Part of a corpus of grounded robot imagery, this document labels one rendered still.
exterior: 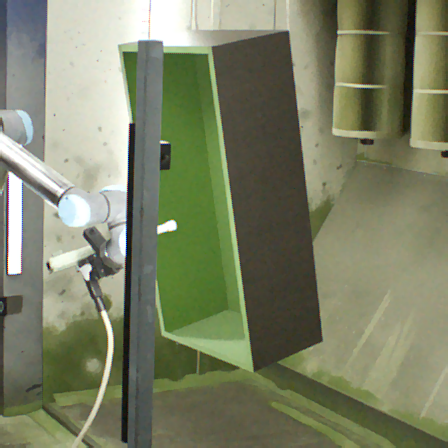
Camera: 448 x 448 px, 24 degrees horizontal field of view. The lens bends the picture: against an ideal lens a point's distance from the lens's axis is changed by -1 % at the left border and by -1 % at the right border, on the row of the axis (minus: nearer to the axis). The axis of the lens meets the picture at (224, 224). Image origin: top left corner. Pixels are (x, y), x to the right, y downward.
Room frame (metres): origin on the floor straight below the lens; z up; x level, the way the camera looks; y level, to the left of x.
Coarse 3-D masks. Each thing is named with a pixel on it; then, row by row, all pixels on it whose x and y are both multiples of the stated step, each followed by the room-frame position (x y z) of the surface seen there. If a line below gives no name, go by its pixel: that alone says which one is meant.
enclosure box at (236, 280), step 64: (128, 64) 4.08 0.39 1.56; (192, 64) 4.27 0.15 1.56; (256, 64) 3.70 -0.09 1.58; (192, 128) 4.27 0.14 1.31; (256, 128) 3.70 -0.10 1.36; (192, 192) 4.28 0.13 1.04; (256, 192) 3.71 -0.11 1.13; (192, 256) 4.28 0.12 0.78; (256, 256) 3.72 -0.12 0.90; (192, 320) 4.29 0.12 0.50; (256, 320) 3.72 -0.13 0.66; (320, 320) 3.92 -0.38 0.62
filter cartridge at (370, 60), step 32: (352, 0) 4.86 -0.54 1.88; (384, 0) 4.81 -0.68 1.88; (352, 32) 4.85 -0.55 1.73; (384, 32) 4.81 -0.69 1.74; (352, 64) 4.84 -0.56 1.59; (384, 64) 4.83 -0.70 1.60; (352, 96) 4.84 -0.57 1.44; (384, 96) 4.83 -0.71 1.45; (352, 128) 4.84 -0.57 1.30; (384, 128) 4.84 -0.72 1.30
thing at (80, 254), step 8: (168, 224) 3.48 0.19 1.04; (160, 232) 3.47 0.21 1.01; (80, 248) 3.28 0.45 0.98; (88, 248) 3.29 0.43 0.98; (56, 256) 3.23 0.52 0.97; (64, 256) 3.23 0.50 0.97; (72, 256) 3.25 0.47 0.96; (80, 256) 3.26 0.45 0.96; (56, 264) 3.21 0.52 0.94; (64, 264) 3.22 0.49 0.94; (72, 264) 3.24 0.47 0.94; (80, 272) 3.28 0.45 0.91; (88, 280) 3.25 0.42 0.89; (88, 288) 3.26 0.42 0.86; (96, 288) 3.25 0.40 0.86; (96, 296) 3.24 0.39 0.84; (96, 304) 3.24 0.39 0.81; (104, 304) 3.24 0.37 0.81
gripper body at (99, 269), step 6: (90, 258) 3.17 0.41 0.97; (96, 258) 3.17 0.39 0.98; (90, 264) 3.20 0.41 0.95; (96, 264) 3.16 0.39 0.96; (102, 264) 3.17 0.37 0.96; (96, 270) 3.16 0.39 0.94; (102, 270) 3.16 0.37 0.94; (108, 270) 3.14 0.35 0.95; (114, 270) 3.12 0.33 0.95; (96, 276) 3.19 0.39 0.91; (102, 276) 3.15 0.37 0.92; (108, 276) 3.21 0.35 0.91
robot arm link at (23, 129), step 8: (0, 112) 3.39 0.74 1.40; (8, 112) 3.41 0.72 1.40; (16, 112) 3.43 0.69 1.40; (24, 112) 3.46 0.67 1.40; (0, 120) 3.35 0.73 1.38; (8, 120) 3.38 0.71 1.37; (16, 120) 3.40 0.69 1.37; (24, 120) 3.43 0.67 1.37; (8, 128) 3.37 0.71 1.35; (16, 128) 3.39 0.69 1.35; (24, 128) 3.42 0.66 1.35; (32, 128) 3.44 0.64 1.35; (8, 136) 3.38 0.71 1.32; (16, 136) 3.40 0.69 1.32; (24, 136) 3.43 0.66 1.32; (32, 136) 3.45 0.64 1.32; (24, 144) 3.47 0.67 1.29; (0, 168) 3.44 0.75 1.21; (0, 176) 3.46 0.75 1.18; (0, 184) 3.48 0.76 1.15; (0, 192) 3.51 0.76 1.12
